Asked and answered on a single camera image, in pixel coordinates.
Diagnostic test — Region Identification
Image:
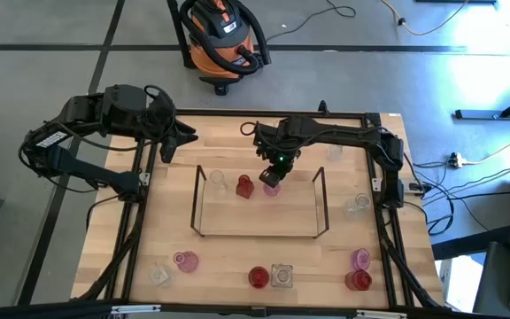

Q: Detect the orange black shop vacuum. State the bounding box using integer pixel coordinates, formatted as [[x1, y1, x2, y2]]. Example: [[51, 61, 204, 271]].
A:
[[178, 0, 273, 97]]

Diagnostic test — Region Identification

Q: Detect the red glass bulb vase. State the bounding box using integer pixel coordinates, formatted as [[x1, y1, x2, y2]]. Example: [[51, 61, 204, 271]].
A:
[[247, 265, 271, 290], [235, 174, 256, 200]]

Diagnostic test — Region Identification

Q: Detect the grey cable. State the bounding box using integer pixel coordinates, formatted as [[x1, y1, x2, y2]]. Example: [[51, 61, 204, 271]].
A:
[[413, 154, 510, 196]]

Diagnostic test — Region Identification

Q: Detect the wide pink ribbed glass jar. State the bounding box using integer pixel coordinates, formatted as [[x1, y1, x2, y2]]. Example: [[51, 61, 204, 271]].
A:
[[350, 247, 372, 272]]

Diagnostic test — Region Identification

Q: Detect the black overhead rig beam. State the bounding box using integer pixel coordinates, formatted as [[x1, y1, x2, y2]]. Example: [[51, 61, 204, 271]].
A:
[[0, 300, 510, 319]]

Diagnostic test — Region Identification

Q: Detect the clear glass carafe vase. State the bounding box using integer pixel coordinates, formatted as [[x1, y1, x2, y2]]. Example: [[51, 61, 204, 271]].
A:
[[209, 169, 228, 196]]

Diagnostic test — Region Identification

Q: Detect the large clear star-cut vase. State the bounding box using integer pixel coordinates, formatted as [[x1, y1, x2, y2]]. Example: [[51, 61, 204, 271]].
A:
[[270, 263, 295, 290]]

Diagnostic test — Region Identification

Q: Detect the dark grey box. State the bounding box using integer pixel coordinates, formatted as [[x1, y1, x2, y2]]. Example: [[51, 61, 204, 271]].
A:
[[473, 241, 510, 319]]

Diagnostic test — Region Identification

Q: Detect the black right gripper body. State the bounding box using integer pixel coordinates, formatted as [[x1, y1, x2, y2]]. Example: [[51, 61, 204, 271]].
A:
[[254, 118, 303, 172]]

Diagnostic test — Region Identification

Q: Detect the red ribbed glass bottle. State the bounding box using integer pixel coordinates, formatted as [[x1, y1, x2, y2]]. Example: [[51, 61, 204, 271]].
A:
[[344, 268, 374, 292]]

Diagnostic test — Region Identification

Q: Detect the black metal table frame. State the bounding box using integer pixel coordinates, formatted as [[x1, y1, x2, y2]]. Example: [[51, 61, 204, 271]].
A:
[[104, 107, 415, 311]]

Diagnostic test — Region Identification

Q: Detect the clear glass bottle vase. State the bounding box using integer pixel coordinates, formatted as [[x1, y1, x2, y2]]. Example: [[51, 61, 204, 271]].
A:
[[326, 144, 344, 163]]

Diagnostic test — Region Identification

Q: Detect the clear embossed round glass vase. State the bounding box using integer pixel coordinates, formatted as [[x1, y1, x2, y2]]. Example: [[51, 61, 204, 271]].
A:
[[342, 192, 372, 222]]

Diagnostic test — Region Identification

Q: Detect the black floor cable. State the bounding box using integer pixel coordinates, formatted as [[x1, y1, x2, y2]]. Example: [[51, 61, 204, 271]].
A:
[[265, 0, 357, 44]]

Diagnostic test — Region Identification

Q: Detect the clear diamond-cut square vase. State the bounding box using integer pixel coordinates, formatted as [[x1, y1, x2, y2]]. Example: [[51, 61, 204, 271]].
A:
[[148, 263, 173, 288]]

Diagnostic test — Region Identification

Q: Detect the beige power cable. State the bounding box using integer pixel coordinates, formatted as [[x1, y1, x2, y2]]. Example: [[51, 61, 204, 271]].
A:
[[462, 128, 510, 166]]

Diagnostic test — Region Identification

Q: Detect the tall pink ribbed glass vase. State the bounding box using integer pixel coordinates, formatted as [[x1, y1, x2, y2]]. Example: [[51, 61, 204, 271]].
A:
[[172, 250, 201, 274]]

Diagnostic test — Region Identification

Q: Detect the black looped cable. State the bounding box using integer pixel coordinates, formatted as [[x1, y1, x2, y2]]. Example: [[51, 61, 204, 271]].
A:
[[426, 188, 510, 237]]

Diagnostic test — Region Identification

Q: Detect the beige extension cable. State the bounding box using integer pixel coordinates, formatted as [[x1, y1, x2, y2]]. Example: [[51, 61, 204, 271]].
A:
[[379, 0, 472, 37]]

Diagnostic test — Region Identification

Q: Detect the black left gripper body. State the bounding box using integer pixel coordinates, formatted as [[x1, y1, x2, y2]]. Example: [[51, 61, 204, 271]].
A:
[[146, 97, 177, 144]]

